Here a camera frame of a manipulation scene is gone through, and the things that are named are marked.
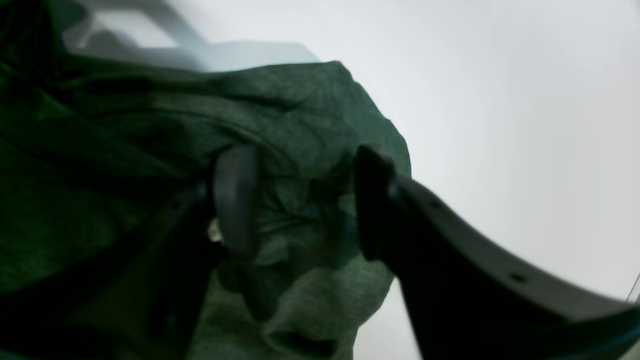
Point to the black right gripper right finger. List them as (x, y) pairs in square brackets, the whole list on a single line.
[(468, 298)]

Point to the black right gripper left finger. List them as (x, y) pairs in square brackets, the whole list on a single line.
[(140, 299)]

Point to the dark green long-sleeve shirt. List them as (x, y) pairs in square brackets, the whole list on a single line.
[(149, 213)]

